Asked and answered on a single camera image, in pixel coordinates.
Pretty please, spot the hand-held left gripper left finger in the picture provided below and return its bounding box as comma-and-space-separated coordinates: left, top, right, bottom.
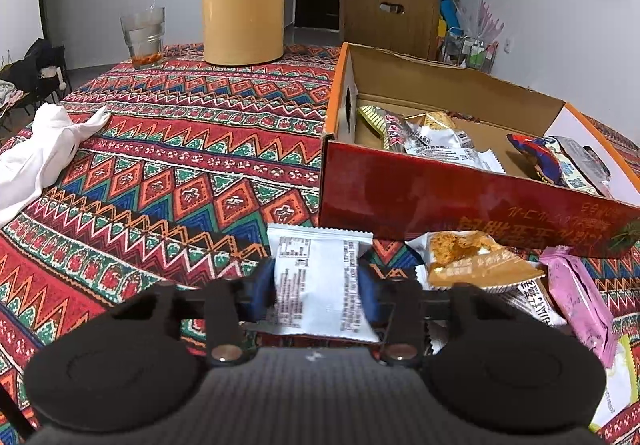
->
102, 257, 278, 369

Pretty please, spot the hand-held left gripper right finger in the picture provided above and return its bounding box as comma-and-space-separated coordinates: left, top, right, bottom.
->
356, 250, 548, 369

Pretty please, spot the orange biscuit-picture snack packet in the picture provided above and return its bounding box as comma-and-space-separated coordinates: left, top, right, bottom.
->
407, 231, 547, 294

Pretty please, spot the red cardboard box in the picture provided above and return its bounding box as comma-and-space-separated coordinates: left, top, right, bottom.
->
318, 42, 640, 260

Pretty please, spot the white black-lettered snack packet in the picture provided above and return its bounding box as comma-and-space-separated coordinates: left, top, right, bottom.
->
500, 282, 567, 327

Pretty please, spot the beige red snack packet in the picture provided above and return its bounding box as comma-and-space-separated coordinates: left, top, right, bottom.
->
357, 104, 407, 154

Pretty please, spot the white brown-picture snack packet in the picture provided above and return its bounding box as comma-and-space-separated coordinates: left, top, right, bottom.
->
404, 112, 474, 152

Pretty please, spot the pink snack packet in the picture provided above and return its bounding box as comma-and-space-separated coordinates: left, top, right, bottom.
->
540, 246, 619, 369

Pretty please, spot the white lime-edged snack packet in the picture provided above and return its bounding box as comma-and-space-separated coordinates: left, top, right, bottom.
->
590, 335, 639, 432

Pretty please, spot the patterned tablecloth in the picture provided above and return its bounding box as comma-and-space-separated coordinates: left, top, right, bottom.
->
0, 42, 640, 445

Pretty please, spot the white cloth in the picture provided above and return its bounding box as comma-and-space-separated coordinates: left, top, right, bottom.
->
0, 104, 111, 229

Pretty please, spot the wooden chair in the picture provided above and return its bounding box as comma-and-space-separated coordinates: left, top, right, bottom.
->
337, 0, 441, 61

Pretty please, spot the glass cup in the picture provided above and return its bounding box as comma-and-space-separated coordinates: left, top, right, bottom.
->
120, 6, 166, 70

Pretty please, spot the blue plastic item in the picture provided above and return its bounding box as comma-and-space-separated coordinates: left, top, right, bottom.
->
439, 0, 461, 34

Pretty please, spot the pink translucent decoration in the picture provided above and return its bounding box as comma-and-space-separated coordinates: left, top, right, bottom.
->
462, 0, 506, 44

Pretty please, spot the black folding chair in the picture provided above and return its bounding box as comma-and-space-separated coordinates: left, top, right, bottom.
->
0, 38, 69, 126

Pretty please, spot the wire rack trolley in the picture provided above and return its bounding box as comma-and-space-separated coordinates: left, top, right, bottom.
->
442, 28, 501, 74

